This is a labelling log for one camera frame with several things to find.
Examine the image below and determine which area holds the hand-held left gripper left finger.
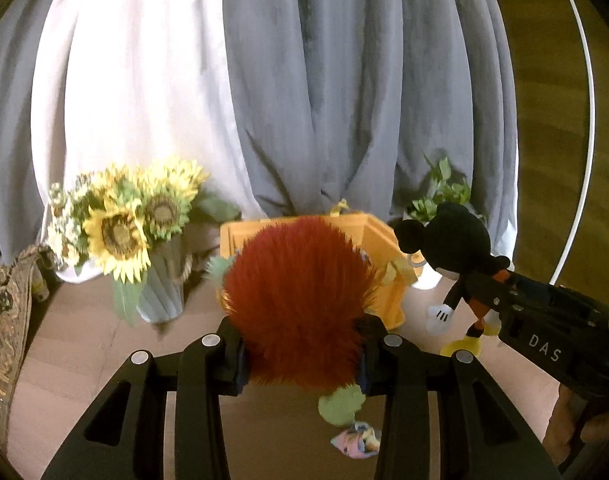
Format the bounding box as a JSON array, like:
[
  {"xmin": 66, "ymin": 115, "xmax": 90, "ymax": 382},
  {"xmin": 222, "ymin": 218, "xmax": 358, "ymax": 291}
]
[{"xmin": 40, "ymin": 316, "xmax": 248, "ymax": 480}]

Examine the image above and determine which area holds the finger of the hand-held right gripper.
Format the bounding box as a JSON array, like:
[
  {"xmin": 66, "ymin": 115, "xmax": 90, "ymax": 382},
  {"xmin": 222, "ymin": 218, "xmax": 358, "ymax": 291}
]
[{"xmin": 467, "ymin": 269, "xmax": 510, "ymax": 343}]

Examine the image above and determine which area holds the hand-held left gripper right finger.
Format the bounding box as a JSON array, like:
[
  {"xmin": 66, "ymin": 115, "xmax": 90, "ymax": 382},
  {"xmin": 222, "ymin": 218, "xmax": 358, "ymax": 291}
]
[{"xmin": 357, "ymin": 316, "xmax": 562, "ymax": 480}]

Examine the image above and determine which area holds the black mouse plush toy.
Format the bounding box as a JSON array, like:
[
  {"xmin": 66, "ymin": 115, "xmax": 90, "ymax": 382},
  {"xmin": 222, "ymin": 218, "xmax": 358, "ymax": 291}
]
[{"xmin": 395, "ymin": 202, "xmax": 511, "ymax": 359}]

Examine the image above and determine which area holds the red furry plush toy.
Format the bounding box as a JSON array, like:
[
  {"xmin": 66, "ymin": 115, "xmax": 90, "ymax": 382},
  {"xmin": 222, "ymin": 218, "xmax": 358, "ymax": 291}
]
[{"xmin": 204, "ymin": 215, "xmax": 381, "ymax": 397}]

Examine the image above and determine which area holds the orange plastic crate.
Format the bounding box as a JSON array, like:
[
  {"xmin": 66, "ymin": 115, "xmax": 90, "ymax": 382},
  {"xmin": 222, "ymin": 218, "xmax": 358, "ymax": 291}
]
[{"xmin": 219, "ymin": 200, "xmax": 423, "ymax": 332}]

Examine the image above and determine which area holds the person's right hand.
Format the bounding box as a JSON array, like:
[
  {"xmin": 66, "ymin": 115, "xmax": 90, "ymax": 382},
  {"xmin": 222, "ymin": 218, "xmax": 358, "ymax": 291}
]
[{"xmin": 543, "ymin": 385, "xmax": 609, "ymax": 469}]

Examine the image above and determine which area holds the small colourful plush toy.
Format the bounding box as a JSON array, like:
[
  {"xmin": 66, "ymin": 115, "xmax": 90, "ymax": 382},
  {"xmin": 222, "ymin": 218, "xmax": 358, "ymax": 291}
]
[{"xmin": 331, "ymin": 422, "xmax": 383, "ymax": 461}]

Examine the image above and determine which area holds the grey ribbed vase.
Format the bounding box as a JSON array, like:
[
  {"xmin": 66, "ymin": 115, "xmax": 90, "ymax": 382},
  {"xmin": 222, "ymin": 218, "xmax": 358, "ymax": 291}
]
[{"xmin": 134, "ymin": 237, "xmax": 193, "ymax": 324}]

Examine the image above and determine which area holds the green plant in white pot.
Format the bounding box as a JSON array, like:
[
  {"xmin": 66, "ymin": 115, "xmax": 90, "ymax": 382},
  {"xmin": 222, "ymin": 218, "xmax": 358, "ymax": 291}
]
[{"xmin": 407, "ymin": 155, "xmax": 486, "ymax": 291}]

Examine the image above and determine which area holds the sunflower bouquet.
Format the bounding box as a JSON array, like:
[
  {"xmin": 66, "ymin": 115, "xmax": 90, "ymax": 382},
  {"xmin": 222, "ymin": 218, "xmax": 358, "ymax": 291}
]
[{"xmin": 47, "ymin": 157, "xmax": 241, "ymax": 327}]

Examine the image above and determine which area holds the grey curtain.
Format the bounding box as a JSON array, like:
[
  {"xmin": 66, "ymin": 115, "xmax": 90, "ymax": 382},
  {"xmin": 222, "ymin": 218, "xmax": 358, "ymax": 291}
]
[
  {"xmin": 0, "ymin": 0, "xmax": 88, "ymax": 267},
  {"xmin": 223, "ymin": 0, "xmax": 518, "ymax": 282}
]

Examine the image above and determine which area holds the brown patterned cloth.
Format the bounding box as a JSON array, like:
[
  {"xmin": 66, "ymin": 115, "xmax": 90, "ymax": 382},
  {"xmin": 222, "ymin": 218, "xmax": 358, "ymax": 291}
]
[{"xmin": 0, "ymin": 245, "xmax": 56, "ymax": 452}]

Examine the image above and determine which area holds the white curtain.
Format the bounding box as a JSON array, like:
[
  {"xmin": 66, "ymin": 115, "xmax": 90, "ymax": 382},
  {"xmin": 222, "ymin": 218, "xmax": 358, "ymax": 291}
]
[{"xmin": 31, "ymin": 0, "xmax": 266, "ymax": 282}]

